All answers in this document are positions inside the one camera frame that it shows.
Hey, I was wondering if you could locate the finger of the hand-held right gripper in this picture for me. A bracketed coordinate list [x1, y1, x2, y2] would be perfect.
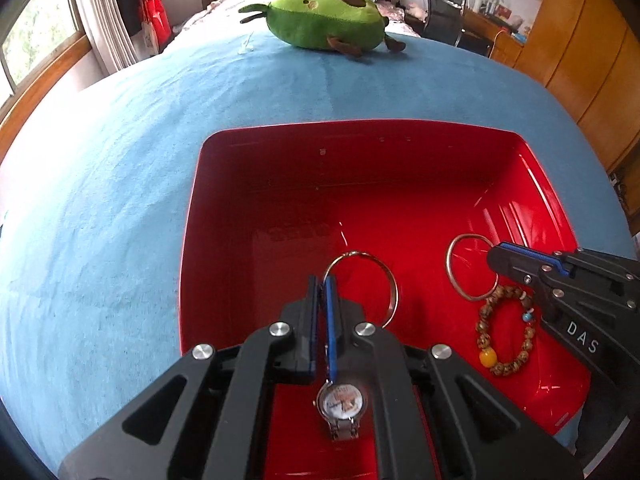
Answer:
[487, 246, 557, 307]
[498, 241, 581, 279]

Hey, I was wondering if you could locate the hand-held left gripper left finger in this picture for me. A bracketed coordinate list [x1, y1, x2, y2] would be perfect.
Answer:
[59, 275, 322, 480]

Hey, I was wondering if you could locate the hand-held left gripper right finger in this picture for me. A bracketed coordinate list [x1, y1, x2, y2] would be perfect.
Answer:
[324, 278, 587, 480]

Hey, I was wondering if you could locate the brown beaded bracelet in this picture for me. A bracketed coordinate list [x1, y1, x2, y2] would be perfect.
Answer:
[475, 285, 538, 378]

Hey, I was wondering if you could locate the large silver bangle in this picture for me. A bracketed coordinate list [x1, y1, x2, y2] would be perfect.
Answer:
[322, 251, 400, 330]

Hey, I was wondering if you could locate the silver wristwatch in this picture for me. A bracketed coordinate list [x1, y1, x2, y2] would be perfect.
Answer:
[315, 380, 370, 442]

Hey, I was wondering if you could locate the red plastic tray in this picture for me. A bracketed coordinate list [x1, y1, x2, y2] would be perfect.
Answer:
[178, 120, 593, 480]

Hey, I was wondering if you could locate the wooden wardrobe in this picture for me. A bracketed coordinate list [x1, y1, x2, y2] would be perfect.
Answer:
[515, 0, 640, 173]

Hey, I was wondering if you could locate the wooden desk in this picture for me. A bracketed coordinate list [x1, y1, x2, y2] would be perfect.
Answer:
[457, 9, 527, 67]

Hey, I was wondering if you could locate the black office chair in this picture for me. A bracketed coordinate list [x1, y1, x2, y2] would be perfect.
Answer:
[421, 0, 470, 47]

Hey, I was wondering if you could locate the green avocado plush toy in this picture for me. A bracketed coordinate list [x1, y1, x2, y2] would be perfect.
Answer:
[238, 0, 407, 57]

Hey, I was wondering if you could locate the floral bed sheet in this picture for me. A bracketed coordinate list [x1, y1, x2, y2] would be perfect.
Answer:
[172, 0, 422, 41]

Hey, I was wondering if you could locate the red bag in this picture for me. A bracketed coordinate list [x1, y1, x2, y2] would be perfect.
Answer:
[139, 0, 173, 56]

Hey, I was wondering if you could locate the striped grey curtain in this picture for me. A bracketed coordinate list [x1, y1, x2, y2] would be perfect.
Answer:
[69, 0, 138, 73]

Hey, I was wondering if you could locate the wooden framed side window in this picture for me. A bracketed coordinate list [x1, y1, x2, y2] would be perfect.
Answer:
[0, 0, 93, 131]

